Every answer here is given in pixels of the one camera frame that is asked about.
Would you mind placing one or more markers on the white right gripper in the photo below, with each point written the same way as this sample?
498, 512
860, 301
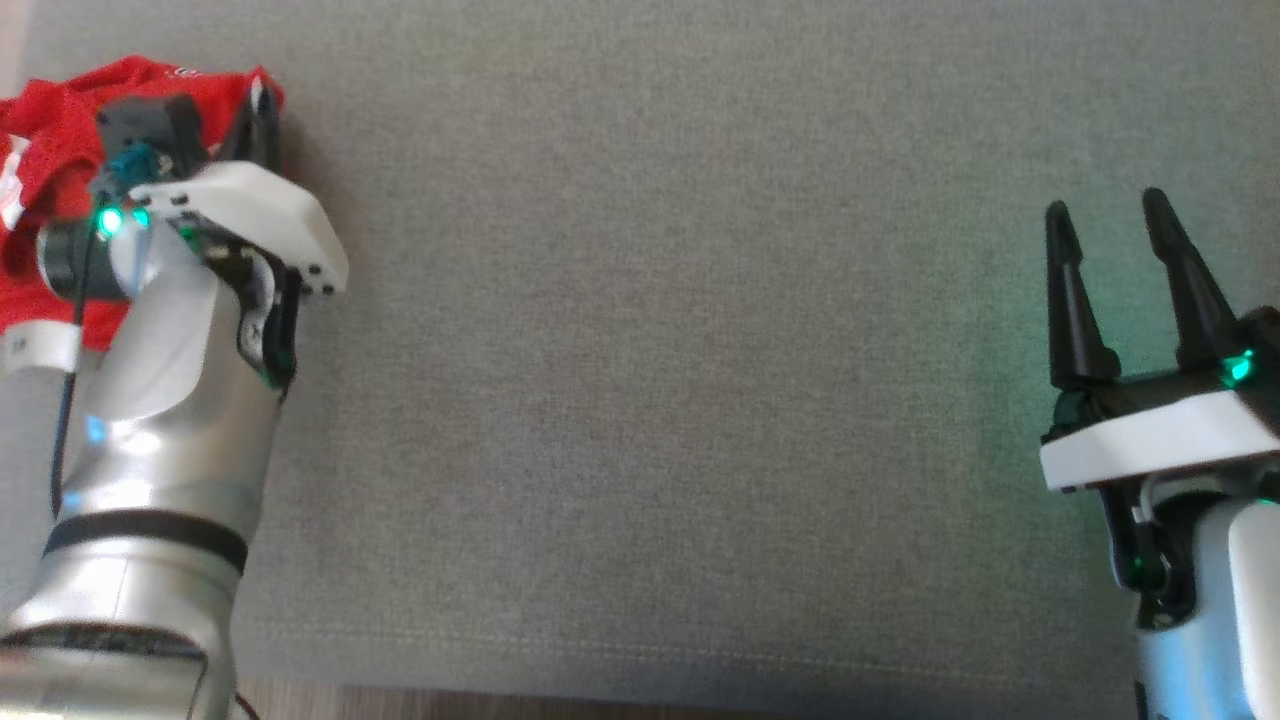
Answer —
1150, 440

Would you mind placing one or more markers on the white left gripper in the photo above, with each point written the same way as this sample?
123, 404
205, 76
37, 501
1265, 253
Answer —
260, 215

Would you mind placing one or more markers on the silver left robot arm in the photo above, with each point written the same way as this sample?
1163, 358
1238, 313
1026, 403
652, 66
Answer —
170, 420

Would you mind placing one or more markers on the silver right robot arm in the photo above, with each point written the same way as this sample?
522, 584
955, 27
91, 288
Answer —
1220, 620

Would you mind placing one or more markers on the red mesh white-banded garment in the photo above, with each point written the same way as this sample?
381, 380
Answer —
50, 130

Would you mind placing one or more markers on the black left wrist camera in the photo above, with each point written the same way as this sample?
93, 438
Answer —
150, 130

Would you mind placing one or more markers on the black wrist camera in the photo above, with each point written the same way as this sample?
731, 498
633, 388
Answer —
1262, 345
150, 130

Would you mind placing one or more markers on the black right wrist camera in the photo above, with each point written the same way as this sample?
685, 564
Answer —
1262, 345

